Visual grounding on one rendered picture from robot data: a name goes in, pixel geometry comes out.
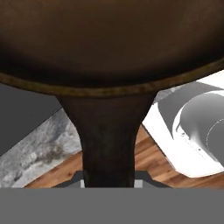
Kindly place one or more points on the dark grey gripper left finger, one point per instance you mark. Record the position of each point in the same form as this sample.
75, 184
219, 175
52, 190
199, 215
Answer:
76, 180

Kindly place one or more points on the dark grey cabinet panel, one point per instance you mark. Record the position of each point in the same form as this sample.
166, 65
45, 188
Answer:
20, 113

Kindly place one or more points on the white and grey rounded unit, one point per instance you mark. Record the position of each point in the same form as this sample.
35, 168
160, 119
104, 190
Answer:
186, 157

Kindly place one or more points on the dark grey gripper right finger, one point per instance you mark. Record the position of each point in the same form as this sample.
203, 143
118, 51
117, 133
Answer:
143, 180

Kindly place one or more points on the dark brown frying pan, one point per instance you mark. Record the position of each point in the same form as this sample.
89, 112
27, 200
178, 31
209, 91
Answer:
108, 52

